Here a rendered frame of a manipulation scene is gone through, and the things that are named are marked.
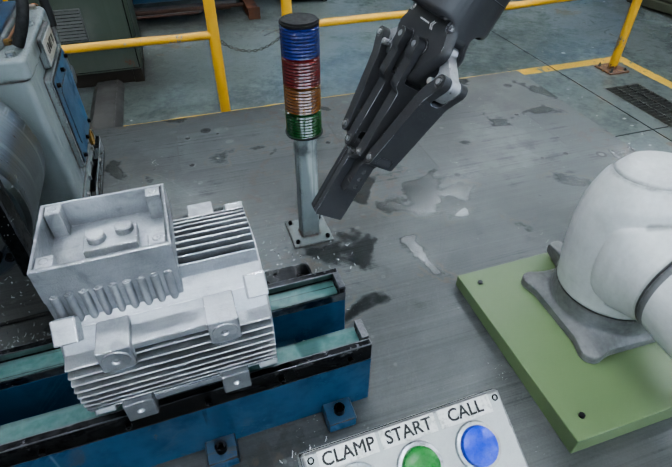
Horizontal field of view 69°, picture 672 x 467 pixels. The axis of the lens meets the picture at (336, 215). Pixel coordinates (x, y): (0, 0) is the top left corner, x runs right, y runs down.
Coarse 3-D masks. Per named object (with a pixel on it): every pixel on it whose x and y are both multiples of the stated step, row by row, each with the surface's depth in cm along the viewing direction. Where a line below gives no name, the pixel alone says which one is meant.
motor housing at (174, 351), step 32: (192, 224) 52; (224, 224) 53; (192, 256) 49; (224, 256) 49; (256, 256) 51; (192, 288) 49; (224, 288) 50; (96, 320) 47; (160, 320) 48; (192, 320) 48; (256, 320) 49; (64, 352) 46; (160, 352) 47; (192, 352) 48; (224, 352) 50; (256, 352) 52; (96, 384) 47; (128, 384) 48; (160, 384) 50; (192, 384) 52
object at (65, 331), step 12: (228, 204) 57; (240, 204) 58; (252, 276) 49; (264, 276) 49; (252, 288) 49; (264, 288) 49; (60, 324) 44; (72, 324) 44; (60, 336) 44; (72, 336) 44; (276, 360) 57; (108, 408) 52
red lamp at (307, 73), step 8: (288, 64) 73; (296, 64) 72; (304, 64) 72; (312, 64) 73; (288, 72) 74; (296, 72) 73; (304, 72) 73; (312, 72) 74; (288, 80) 75; (296, 80) 74; (304, 80) 74; (312, 80) 75; (320, 80) 77; (296, 88) 75; (304, 88) 75
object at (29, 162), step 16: (0, 112) 71; (0, 128) 68; (16, 128) 72; (0, 144) 66; (16, 144) 69; (32, 144) 74; (0, 160) 64; (16, 160) 67; (32, 160) 72; (0, 176) 62; (16, 176) 66; (32, 176) 71; (16, 192) 64; (32, 192) 69; (16, 208) 65; (32, 208) 68; (32, 224) 68; (0, 240) 67; (0, 256) 68; (0, 272) 70
